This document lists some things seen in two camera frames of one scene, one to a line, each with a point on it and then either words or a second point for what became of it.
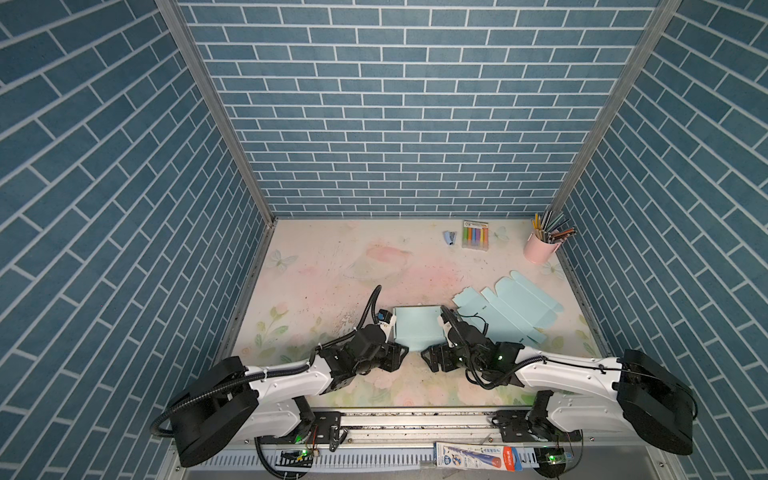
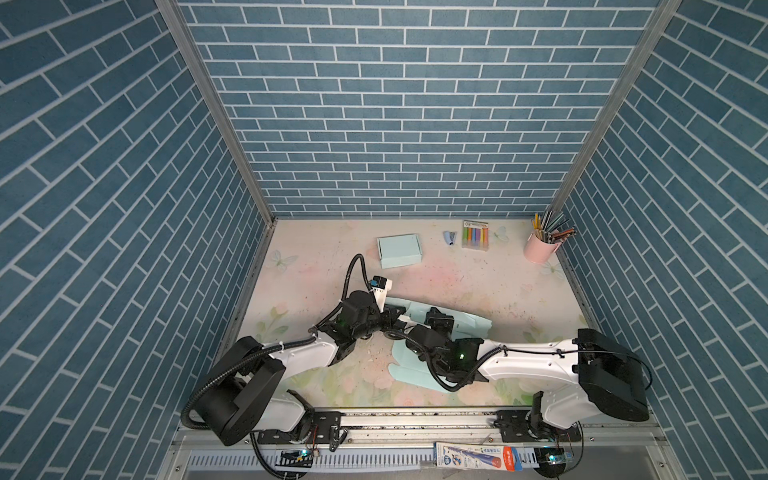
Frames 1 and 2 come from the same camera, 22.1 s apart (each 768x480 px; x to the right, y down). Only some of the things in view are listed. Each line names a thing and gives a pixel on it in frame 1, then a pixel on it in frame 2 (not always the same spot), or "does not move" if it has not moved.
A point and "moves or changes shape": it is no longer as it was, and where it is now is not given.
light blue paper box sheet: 418,328 moves or changes shape
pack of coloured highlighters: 475,235 does not move
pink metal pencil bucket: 539,252 does not move
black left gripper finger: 397,352 to 392,312
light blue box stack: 514,312 to 409,367
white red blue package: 502,456 does not move
